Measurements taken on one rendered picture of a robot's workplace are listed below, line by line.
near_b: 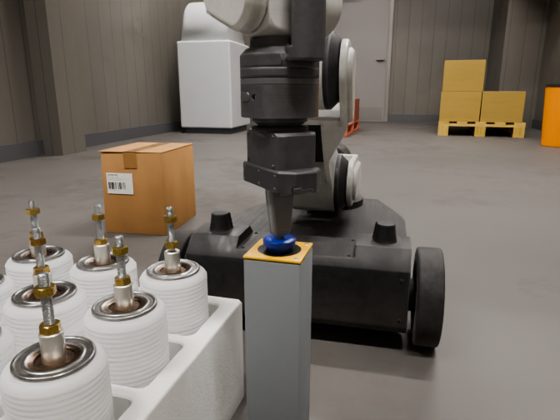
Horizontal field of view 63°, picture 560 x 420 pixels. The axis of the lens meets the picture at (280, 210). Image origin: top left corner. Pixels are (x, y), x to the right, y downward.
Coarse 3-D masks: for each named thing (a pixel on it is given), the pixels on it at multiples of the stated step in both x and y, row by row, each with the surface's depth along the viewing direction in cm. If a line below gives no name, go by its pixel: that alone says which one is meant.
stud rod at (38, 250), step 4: (32, 228) 56; (36, 228) 56; (32, 232) 56; (36, 232) 56; (40, 232) 56; (32, 236) 56; (36, 236) 56; (40, 236) 56; (36, 248) 56; (40, 248) 57; (36, 252) 57; (40, 252) 57; (36, 256) 57; (40, 256) 57; (36, 260) 57; (40, 260) 57; (40, 264) 57; (44, 264) 57
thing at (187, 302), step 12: (144, 276) 65; (192, 276) 64; (204, 276) 66; (144, 288) 63; (156, 288) 62; (168, 288) 62; (180, 288) 62; (192, 288) 64; (204, 288) 66; (168, 300) 62; (180, 300) 63; (192, 300) 64; (204, 300) 66; (168, 312) 63; (180, 312) 63; (192, 312) 64; (204, 312) 66; (168, 324) 63; (180, 324) 64; (192, 324) 65
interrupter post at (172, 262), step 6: (168, 252) 65; (174, 252) 65; (168, 258) 65; (174, 258) 65; (168, 264) 65; (174, 264) 65; (180, 264) 66; (168, 270) 65; (174, 270) 65; (180, 270) 66
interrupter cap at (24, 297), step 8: (24, 288) 59; (32, 288) 60; (64, 288) 60; (72, 288) 60; (16, 296) 57; (24, 296) 58; (32, 296) 58; (56, 296) 58; (64, 296) 57; (72, 296) 58; (16, 304) 55; (24, 304) 55; (32, 304) 55; (40, 304) 55
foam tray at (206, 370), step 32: (224, 320) 67; (192, 352) 58; (224, 352) 67; (160, 384) 52; (192, 384) 57; (224, 384) 68; (128, 416) 47; (160, 416) 50; (192, 416) 58; (224, 416) 69
